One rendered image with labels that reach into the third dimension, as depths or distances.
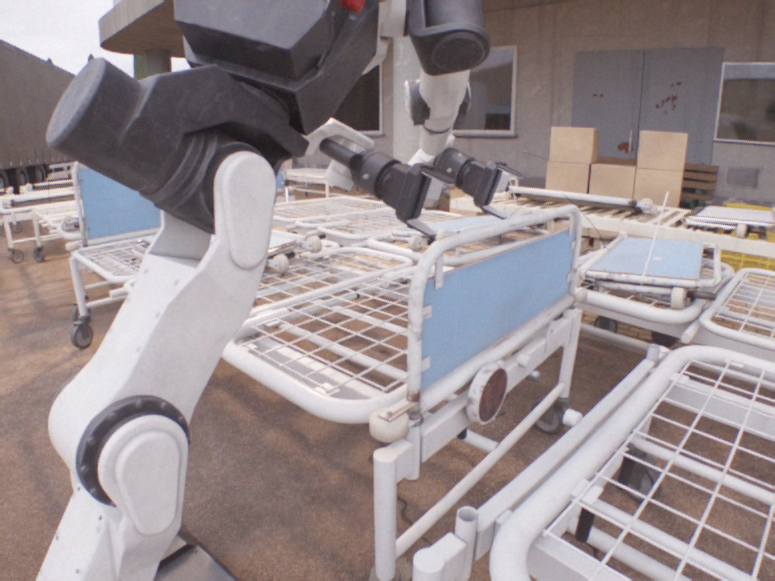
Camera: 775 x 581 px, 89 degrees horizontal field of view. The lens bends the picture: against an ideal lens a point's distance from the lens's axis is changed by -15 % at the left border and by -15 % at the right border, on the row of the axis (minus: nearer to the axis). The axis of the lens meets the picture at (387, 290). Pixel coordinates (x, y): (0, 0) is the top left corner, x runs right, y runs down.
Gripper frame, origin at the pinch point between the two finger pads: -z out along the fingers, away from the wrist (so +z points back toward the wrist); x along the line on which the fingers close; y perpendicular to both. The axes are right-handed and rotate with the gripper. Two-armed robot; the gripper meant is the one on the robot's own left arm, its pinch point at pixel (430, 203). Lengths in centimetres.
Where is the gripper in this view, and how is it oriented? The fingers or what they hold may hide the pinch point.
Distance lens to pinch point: 87.8
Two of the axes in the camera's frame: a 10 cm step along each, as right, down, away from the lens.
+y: 6.6, -2.4, 7.1
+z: -7.0, -5.2, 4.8
